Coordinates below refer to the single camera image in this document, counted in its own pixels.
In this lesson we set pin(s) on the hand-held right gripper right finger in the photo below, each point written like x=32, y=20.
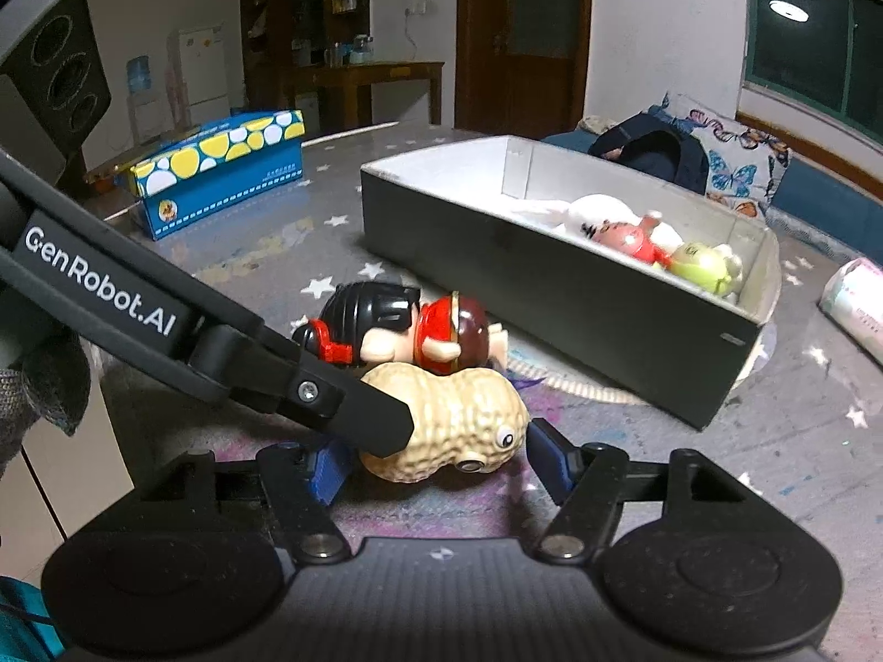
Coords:
x=552, y=462

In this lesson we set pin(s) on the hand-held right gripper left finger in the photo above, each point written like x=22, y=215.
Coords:
x=331, y=472

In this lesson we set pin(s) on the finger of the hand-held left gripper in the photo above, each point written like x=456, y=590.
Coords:
x=345, y=410

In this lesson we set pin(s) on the black red toy figure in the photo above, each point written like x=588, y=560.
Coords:
x=372, y=317

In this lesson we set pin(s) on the beige peanut toy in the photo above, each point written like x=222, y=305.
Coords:
x=462, y=414

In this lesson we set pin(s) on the grey cardboard box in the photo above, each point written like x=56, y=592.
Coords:
x=552, y=317

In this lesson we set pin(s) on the pink round toy figure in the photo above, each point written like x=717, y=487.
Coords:
x=624, y=238

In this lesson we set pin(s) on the green round toy figure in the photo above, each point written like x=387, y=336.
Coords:
x=697, y=265

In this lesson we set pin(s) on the white plush rabbit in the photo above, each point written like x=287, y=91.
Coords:
x=586, y=214

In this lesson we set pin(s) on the grey star print tablecloth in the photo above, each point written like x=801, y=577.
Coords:
x=262, y=248

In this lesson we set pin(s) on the blue yellow tissue box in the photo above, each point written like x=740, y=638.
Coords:
x=227, y=172

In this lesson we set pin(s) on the water dispenser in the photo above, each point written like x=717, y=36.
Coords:
x=143, y=96

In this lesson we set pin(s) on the white refrigerator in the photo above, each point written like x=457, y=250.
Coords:
x=200, y=69

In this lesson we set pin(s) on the dark wooden bookshelf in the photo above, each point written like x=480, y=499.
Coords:
x=296, y=14

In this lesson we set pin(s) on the black backpack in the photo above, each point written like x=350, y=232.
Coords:
x=662, y=152

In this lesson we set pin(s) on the brown wooden desk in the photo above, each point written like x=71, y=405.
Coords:
x=372, y=76

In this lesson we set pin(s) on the white cloth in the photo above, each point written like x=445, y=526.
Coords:
x=599, y=124

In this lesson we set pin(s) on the teal cloth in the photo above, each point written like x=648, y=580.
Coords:
x=21, y=617

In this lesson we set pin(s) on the butterfly print pillow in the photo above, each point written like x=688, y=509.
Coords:
x=738, y=158

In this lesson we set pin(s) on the blue cushioned wooden sofa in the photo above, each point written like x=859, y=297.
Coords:
x=828, y=200

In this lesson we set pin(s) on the brown wooden door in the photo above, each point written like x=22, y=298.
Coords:
x=524, y=34

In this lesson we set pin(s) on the green framed window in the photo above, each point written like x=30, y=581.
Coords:
x=814, y=34

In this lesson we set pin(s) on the white wall socket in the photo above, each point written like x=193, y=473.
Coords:
x=416, y=9

